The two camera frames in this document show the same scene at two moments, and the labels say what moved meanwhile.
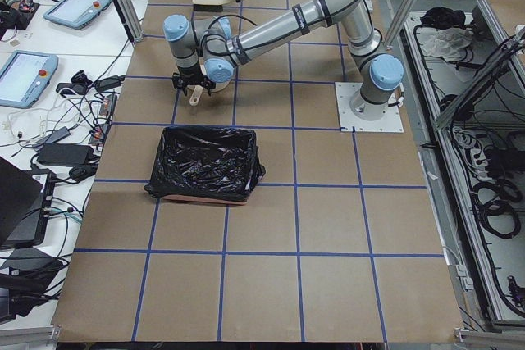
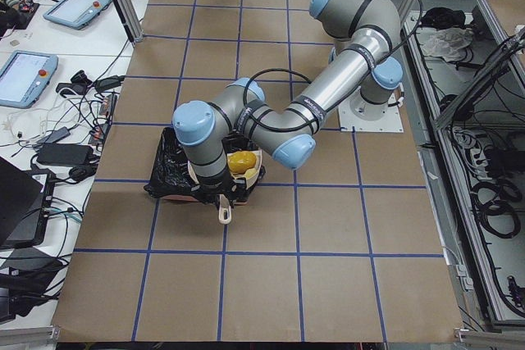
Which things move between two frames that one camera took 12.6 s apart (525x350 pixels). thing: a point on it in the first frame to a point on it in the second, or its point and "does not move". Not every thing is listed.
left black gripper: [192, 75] to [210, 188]
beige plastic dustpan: [218, 73] to [250, 176]
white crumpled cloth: [449, 43] does not move
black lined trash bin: [206, 164] does not move
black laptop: [25, 198] does not move
